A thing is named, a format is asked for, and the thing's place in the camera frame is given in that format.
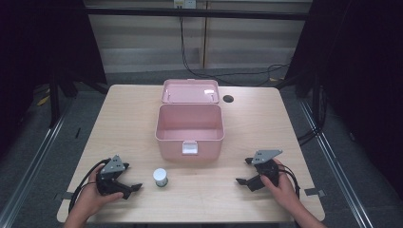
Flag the black wall cable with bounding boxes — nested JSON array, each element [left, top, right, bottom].
[[178, 7, 291, 87]]

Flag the black metal stand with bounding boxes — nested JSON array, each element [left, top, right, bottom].
[[311, 74, 321, 127], [48, 74, 62, 129]]

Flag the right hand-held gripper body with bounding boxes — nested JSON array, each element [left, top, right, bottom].
[[247, 149, 283, 193]]

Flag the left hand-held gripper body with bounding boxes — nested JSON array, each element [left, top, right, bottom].
[[96, 154, 128, 198]]

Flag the pink plastic storage box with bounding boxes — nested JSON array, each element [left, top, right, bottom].
[[154, 78, 226, 164]]

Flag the person's left hand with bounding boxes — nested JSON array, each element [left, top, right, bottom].
[[73, 163, 125, 219]]

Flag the black curtain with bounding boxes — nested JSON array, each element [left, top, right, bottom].
[[283, 0, 403, 194], [0, 0, 108, 160]]

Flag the white wall socket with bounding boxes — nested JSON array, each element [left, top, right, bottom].
[[173, 0, 198, 10]]

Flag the person's right hand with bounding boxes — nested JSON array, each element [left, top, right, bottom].
[[259, 158, 301, 211]]

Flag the hand-held gripper cable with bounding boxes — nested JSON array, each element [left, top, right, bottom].
[[278, 163, 301, 200], [67, 158, 111, 214]]

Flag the left hand-held gripper cable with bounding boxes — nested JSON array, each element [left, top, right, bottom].
[[67, 158, 111, 214]]

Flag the black floor cables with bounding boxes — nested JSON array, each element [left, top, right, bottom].
[[297, 85, 329, 147]]

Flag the metal floor rail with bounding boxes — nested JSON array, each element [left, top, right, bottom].
[[297, 100, 376, 228], [0, 100, 77, 228]]

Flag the small white jar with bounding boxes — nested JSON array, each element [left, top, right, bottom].
[[152, 167, 169, 188]]

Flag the black horizontal frame bar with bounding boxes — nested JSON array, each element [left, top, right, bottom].
[[83, 7, 314, 22]]

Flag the right hand-held gripper cable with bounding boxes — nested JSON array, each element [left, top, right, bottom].
[[278, 163, 301, 200]]

